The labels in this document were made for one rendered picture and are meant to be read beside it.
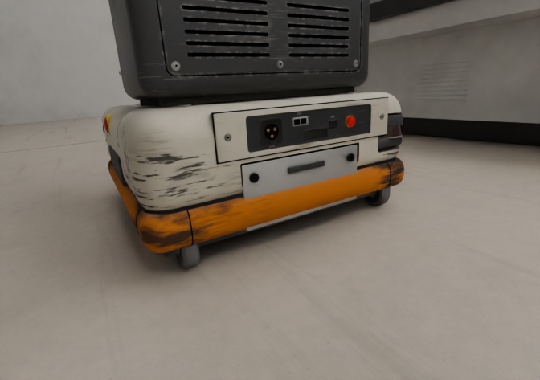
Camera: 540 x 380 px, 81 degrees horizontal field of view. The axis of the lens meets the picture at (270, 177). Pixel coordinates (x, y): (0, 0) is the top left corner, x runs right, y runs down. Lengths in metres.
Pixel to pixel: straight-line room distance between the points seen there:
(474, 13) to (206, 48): 1.26
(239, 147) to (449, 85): 1.50
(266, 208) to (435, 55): 1.53
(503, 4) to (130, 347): 1.58
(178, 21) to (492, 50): 1.49
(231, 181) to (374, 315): 0.30
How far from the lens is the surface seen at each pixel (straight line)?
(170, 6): 0.61
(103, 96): 6.83
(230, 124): 0.53
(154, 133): 0.50
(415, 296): 0.53
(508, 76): 1.79
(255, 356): 0.43
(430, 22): 1.76
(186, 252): 0.56
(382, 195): 0.82
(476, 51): 1.86
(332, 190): 0.68
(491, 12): 1.63
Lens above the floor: 0.30
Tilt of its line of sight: 15 degrees down
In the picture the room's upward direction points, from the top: 3 degrees counter-clockwise
